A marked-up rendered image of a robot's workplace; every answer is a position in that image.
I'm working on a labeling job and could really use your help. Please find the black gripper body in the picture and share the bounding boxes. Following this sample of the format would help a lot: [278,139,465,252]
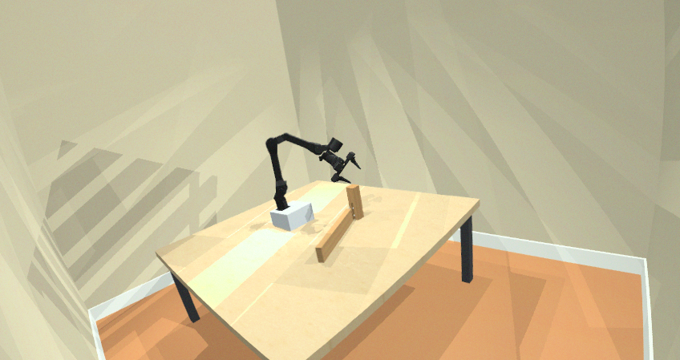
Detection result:
[330,152,355,182]

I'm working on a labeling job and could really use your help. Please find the light wooden square post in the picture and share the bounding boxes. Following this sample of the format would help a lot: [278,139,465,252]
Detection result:
[346,184,364,220]

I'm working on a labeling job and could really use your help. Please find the light brown wooden rail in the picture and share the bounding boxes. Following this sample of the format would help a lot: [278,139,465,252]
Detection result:
[316,207,353,262]

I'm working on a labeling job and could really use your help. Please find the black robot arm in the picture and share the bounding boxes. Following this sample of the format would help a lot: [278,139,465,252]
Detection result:
[265,132,344,211]

